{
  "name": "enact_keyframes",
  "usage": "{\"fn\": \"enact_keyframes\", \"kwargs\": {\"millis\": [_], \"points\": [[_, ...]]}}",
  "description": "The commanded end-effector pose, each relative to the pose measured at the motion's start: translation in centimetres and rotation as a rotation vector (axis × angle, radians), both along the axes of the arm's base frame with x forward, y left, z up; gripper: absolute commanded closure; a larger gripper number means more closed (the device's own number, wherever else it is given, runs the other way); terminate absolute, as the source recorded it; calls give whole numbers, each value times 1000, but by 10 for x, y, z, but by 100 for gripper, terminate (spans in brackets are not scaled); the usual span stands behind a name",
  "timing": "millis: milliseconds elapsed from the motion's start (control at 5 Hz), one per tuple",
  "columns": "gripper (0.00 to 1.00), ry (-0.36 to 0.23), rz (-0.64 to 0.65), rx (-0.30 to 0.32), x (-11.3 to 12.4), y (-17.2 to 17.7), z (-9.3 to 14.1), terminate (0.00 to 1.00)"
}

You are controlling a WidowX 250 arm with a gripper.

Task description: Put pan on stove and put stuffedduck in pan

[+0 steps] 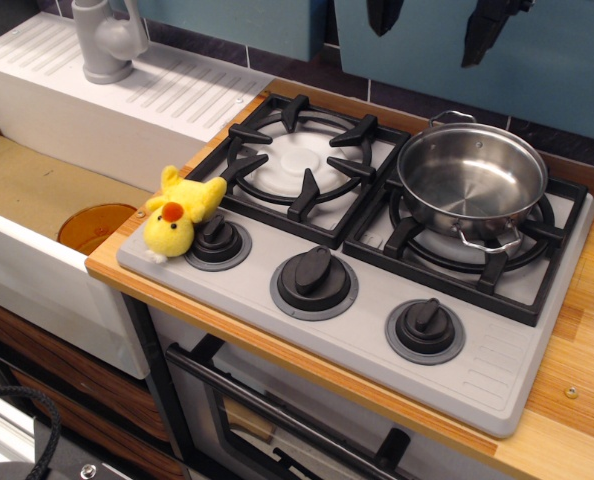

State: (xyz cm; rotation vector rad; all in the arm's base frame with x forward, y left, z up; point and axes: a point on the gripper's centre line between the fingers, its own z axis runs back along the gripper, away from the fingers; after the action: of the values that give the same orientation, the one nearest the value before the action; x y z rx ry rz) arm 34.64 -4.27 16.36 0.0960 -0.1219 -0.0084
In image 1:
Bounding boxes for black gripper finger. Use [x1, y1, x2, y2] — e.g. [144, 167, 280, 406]
[366, 0, 405, 37]
[461, 0, 535, 68]

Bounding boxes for stainless steel pan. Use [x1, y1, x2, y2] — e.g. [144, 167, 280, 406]
[396, 111, 548, 254]

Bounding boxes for yellow stuffed duck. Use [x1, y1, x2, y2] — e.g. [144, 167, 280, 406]
[143, 165, 227, 264]

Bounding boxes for grey toy stove top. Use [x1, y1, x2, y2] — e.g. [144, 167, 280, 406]
[115, 93, 594, 440]

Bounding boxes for black middle stove knob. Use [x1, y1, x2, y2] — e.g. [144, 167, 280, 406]
[270, 246, 359, 322]

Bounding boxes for black stove knob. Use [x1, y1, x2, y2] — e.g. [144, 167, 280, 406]
[184, 214, 252, 272]
[270, 246, 359, 322]
[385, 298, 466, 366]

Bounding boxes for black left stove knob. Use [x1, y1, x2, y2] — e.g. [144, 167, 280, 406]
[184, 214, 252, 272]

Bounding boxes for black right stove knob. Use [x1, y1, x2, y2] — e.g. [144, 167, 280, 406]
[385, 298, 466, 366]

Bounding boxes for teal cabinet right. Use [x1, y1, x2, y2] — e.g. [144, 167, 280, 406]
[334, 1, 594, 138]

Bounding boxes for teal cabinet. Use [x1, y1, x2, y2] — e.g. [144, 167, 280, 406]
[139, 0, 328, 61]
[334, 1, 594, 138]

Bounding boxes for teal cabinet left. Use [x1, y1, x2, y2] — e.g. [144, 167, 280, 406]
[139, 0, 328, 61]

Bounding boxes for black left burner grate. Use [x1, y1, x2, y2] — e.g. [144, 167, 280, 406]
[188, 94, 410, 249]

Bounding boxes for black burner grate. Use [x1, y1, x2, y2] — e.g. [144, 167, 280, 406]
[188, 94, 410, 249]
[343, 149, 594, 327]

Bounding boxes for black right burner grate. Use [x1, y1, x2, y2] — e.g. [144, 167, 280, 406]
[343, 149, 594, 327]

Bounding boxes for grey toy faucet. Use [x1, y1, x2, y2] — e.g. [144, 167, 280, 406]
[72, 0, 149, 85]

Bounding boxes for white toy sink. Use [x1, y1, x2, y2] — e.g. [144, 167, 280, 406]
[0, 13, 270, 379]

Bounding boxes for orange sink drain plug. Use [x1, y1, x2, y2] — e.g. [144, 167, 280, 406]
[57, 203, 136, 255]

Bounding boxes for wooden drawer fronts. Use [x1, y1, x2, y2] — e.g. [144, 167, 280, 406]
[0, 306, 187, 479]

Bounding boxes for oven door with black handle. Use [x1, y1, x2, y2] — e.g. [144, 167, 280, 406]
[165, 334, 410, 479]

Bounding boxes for black braided cable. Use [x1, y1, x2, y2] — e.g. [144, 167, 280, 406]
[0, 387, 63, 480]

